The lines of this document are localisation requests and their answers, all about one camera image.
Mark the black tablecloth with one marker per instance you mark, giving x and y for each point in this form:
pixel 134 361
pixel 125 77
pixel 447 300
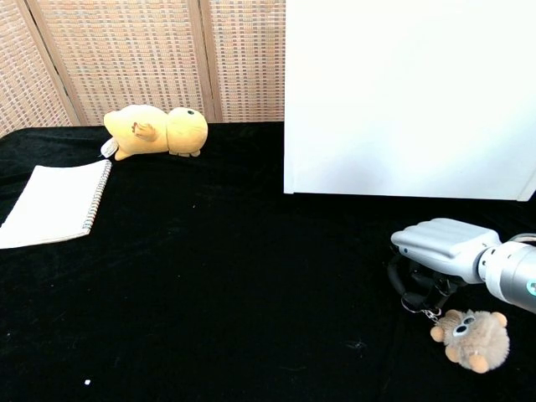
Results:
pixel 230 293

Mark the yellow plush duck toy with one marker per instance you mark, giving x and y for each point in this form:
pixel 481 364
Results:
pixel 142 130

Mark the white cabinet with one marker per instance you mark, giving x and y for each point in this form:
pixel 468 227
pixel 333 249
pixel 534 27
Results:
pixel 406 96

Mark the white spiral notebook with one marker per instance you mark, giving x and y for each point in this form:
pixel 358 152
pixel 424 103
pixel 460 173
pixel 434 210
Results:
pixel 50 209

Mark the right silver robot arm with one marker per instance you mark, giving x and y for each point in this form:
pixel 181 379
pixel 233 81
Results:
pixel 511 272

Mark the woven bamboo folding screen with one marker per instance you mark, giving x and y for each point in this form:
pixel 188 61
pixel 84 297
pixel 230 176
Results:
pixel 125 58

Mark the right black-fingered silver robot hand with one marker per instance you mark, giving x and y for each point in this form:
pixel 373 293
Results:
pixel 444 243

